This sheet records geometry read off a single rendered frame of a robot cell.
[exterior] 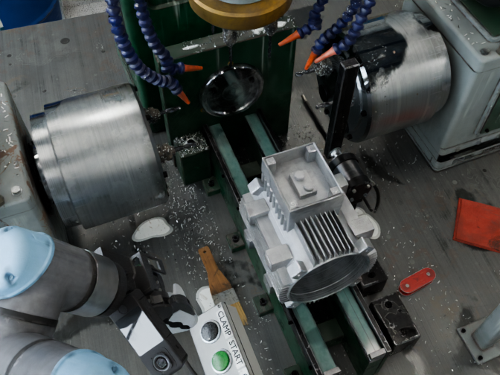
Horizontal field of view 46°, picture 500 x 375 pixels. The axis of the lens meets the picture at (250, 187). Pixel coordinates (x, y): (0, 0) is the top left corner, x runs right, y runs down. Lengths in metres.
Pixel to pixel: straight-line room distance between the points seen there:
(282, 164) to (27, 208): 0.44
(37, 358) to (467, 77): 0.99
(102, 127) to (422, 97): 0.63
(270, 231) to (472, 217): 0.57
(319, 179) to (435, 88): 0.35
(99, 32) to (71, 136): 0.78
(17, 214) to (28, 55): 0.82
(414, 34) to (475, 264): 0.51
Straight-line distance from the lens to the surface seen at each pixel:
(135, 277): 0.80
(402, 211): 1.41
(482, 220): 1.44
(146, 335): 0.76
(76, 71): 1.71
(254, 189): 1.05
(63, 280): 0.66
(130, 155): 1.05
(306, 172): 1.02
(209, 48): 1.20
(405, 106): 1.23
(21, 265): 0.62
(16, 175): 1.04
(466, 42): 1.27
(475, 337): 1.29
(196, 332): 0.96
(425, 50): 1.24
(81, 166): 1.05
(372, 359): 1.10
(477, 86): 1.30
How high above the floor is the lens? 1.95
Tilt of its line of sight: 56 degrees down
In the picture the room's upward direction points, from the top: 1 degrees clockwise
